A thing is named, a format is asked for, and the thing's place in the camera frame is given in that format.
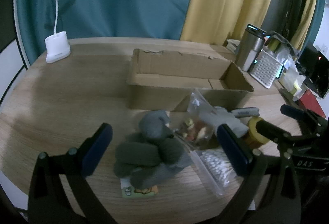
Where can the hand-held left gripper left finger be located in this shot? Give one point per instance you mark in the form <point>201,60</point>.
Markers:
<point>99,146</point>

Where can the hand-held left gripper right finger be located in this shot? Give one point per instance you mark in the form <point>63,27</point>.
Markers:
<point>230,146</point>

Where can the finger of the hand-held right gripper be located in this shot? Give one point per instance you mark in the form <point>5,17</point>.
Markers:
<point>268,130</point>
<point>291,110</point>

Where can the clear bag of white pellets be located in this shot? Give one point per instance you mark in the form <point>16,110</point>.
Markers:
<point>218,170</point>

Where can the clear snack bag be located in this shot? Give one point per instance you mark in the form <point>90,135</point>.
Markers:
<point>196,126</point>

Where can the light grey sock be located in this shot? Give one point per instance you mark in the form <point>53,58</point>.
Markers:
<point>155,123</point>

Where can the cardboard box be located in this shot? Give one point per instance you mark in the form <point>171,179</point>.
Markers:
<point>180,77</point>

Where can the red box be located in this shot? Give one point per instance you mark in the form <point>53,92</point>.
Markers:
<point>312,104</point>

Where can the crumpled clear plastic bags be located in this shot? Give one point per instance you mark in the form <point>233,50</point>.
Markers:
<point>290,72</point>

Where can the black monitor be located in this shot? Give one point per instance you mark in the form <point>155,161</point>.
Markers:
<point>314,72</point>

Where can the white perforated basket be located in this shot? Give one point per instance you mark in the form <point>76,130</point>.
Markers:
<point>266,69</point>

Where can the steel tumbler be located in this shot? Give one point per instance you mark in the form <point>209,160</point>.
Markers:
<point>248,49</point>

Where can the white desk lamp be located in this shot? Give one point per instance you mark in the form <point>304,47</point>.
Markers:
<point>57,46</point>

